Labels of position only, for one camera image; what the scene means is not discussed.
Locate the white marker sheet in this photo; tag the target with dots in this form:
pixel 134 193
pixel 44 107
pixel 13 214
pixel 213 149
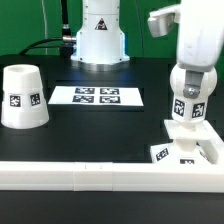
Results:
pixel 80 95

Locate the white lamp base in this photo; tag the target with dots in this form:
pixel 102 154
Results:
pixel 184 147

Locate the white lamp shade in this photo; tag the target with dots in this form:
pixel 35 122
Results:
pixel 23 105

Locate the white front fence rail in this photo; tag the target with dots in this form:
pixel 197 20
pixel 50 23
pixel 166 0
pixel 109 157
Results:
pixel 83 176

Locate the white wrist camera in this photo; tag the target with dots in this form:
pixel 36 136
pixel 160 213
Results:
pixel 161 21

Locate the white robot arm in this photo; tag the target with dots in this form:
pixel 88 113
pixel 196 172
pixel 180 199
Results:
pixel 100 43

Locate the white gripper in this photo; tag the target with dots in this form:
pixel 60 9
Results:
pixel 200 40

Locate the white lamp bulb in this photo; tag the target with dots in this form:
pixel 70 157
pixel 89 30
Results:
pixel 188 112

